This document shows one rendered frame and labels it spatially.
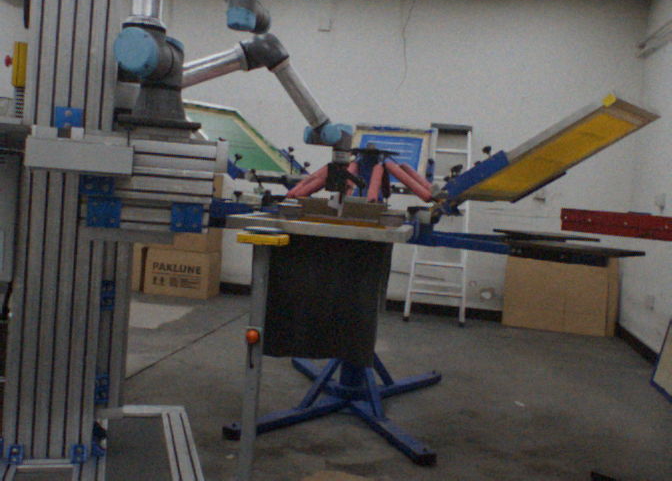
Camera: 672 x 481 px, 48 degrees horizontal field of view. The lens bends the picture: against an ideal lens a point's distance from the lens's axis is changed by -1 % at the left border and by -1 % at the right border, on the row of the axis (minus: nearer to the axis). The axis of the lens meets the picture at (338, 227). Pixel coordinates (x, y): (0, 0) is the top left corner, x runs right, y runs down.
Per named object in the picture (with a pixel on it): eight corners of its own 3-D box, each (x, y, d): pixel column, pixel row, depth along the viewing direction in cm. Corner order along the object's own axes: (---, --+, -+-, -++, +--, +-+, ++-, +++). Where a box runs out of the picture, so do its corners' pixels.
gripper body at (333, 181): (327, 192, 307) (329, 162, 307) (348, 194, 306) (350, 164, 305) (324, 192, 300) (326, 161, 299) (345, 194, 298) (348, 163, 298)
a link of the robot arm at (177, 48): (188, 90, 222) (192, 43, 222) (171, 83, 209) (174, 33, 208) (150, 87, 224) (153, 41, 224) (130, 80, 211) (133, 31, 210)
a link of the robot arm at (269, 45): (274, 20, 271) (350, 133, 283) (267, 26, 281) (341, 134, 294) (248, 39, 269) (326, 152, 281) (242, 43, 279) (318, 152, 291)
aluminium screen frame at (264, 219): (404, 243, 240) (405, 231, 240) (225, 227, 248) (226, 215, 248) (416, 232, 318) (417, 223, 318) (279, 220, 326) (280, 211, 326)
